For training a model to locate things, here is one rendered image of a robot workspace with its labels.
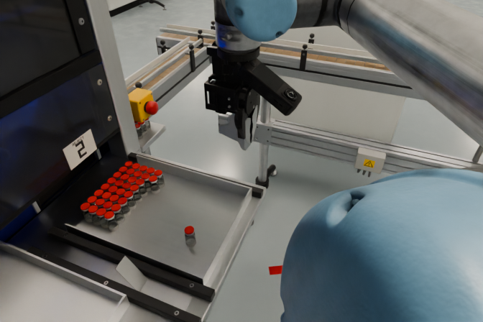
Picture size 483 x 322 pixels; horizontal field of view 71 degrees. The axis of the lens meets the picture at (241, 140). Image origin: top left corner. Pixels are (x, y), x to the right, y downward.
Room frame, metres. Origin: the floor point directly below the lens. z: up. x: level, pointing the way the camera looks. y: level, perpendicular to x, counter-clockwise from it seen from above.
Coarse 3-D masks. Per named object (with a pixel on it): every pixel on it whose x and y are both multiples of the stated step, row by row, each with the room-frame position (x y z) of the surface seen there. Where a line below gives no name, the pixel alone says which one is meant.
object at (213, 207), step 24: (168, 168) 0.68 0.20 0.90; (168, 192) 0.61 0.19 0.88; (192, 192) 0.61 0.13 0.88; (216, 192) 0.61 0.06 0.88; (240, 192) 0.60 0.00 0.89; (144, 216) 0.53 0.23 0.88; (168, 216) 0.53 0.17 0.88; (192, 216) 0.53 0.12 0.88; (216, 216) 0.53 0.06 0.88; (240, 216) 0.52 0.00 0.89; (96, 240) 0.45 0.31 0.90; (120, 240) 0.46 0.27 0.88; (144, 240) 0.46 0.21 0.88; (168, 240) 0.46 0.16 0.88; (216, 240) 0.46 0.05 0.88; (168, 264) 0.38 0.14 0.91; (192, 264) 0.40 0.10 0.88
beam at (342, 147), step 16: (256, 128) 1.42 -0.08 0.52; (272, 128) 1.39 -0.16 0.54; (288, 128) 1.38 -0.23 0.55; (304, 128) 1.37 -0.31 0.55; (320, 128) 1.37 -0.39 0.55; (272, 144) 1.38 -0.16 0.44; (288, 144) 1.35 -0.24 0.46; (304, 144) 1.32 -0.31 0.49; (320, 144) 1.30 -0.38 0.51; (336, 144) 1.27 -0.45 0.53; (352, 144) 1.24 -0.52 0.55; (368, 144) 1.24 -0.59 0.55; (384, 144) 1.24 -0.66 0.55; (336, 160) 1.26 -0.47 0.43; (352, 160) 1.24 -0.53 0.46; (400, 160) 1.16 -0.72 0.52; (416, 160) 1.14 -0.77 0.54; (432, 160) 1.13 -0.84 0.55; (448, 160) 1.13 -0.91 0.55; (464, 160) 1.13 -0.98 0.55
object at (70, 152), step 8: (80, 136) 0.62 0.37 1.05; (88, 136) 0.64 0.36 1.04; (72, 144) 0.59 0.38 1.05; (80, 144) 0.61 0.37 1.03; (88, 144) 0.63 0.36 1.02; (64, 152) 0.57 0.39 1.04; (72, 152) 0.59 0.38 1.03; (80, 152) 0.61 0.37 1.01; (88, 152) 0.63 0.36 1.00; (72, 160) 0.58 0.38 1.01; (80, 160) 0.60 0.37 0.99; (72, 168) 0.57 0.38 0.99
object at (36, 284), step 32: (0, 256) 0.42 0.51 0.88; (32, 256) 0.40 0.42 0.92; (0, 288) 0.35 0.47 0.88; (32, 288) 0.35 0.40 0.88; (64, 288) 0.35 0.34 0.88; (96, 288) 0.34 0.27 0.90; (0, 320) 0.29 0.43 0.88; (32, 320) 0.29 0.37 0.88; (64, 320) 0.29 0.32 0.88; (96, 320) 0.29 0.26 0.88
